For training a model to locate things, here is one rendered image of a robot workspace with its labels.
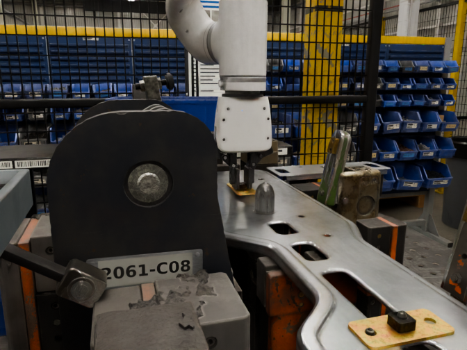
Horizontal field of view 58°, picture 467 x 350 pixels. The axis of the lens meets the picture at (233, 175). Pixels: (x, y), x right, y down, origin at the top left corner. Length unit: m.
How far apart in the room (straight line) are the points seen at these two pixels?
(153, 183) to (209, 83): 1.04
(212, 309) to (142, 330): 0.06
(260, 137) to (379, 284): 0.38
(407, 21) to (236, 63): 4.67
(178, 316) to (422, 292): 0.31
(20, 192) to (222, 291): 0.14
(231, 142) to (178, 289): 0.49
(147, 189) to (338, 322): 0.21
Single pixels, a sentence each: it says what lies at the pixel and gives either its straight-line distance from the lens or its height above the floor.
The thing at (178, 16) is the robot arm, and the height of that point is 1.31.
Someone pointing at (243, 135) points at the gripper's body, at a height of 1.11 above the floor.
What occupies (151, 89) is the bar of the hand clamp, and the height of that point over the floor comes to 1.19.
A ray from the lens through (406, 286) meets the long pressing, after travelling 0.48.
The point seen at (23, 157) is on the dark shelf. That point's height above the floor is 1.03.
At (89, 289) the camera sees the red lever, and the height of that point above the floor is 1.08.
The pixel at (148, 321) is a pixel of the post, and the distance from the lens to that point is 0.21.
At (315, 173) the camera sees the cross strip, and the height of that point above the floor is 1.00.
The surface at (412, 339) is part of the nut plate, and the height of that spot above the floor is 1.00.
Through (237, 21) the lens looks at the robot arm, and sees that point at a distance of 0.73.
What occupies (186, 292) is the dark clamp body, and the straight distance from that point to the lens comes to 0.27.
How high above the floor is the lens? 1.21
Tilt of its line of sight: 13 degrees down
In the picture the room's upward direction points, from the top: straight up
